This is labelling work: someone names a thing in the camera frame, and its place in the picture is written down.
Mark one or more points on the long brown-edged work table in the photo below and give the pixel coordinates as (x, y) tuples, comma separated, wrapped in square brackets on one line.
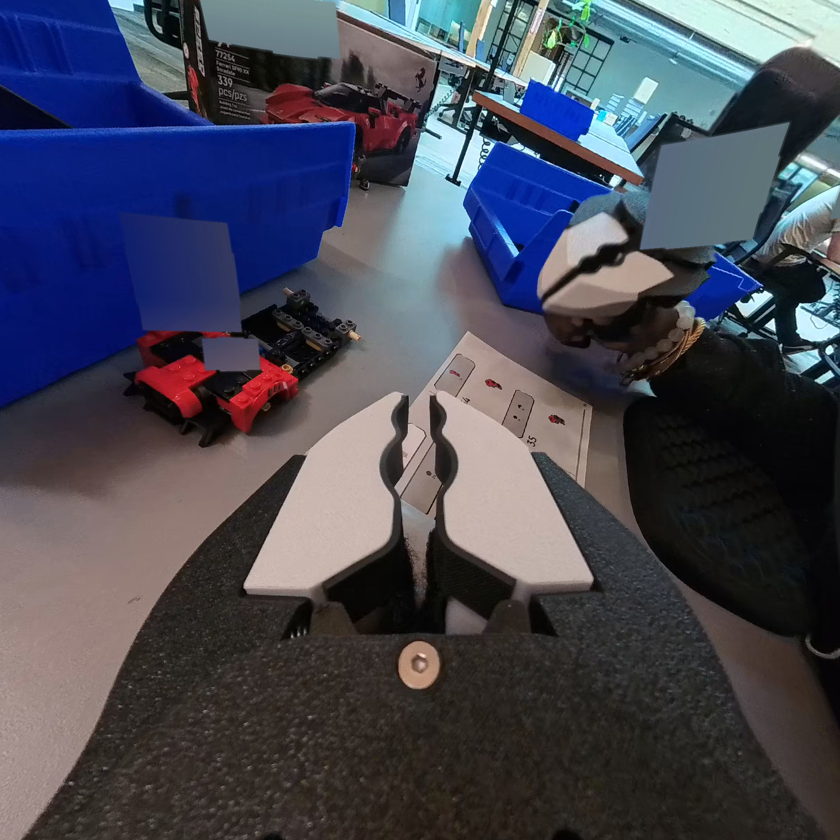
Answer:
[(558, 131)]

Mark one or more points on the blue divided storage bin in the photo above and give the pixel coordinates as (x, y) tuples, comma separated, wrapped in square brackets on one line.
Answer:
[(65, 197)]

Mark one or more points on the black and white shoe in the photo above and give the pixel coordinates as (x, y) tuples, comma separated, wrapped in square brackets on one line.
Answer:
[(823, 646)]

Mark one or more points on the black rounded object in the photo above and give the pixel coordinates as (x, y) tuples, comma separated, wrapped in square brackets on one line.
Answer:
[(722, 525)]

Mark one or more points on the hanging green plant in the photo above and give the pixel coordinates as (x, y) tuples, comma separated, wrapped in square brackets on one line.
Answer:
[(554, 36)]

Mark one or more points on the person's right forearm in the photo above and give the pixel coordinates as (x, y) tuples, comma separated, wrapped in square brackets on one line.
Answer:
[(741, 380)]

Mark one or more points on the black office chair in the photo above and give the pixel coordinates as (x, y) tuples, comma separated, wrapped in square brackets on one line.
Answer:
[(797, 177)]

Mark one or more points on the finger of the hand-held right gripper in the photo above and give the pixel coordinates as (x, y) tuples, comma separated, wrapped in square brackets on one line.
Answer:
[(581, 243), (610, 285)]

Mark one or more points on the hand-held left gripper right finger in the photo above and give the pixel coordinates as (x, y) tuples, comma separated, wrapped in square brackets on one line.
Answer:
[(512, 518)]

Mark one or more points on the red and black lego car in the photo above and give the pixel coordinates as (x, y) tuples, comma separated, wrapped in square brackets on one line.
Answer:
[(170, 384)]

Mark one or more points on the small blue bin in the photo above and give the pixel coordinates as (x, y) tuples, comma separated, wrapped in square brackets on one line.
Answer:
[(558, 111)]

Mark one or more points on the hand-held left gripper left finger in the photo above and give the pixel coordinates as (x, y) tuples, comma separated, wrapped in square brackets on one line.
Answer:
[(328, 518)]

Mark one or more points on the black and red box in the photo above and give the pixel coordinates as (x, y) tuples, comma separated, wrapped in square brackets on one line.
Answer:
[(387, 118)]

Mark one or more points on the person's right hand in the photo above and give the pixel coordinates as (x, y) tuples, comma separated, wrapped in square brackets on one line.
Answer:
[(623, 325)]

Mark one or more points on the lego instruction booklet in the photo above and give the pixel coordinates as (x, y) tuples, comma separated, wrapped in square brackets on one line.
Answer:
[(544, 433)]

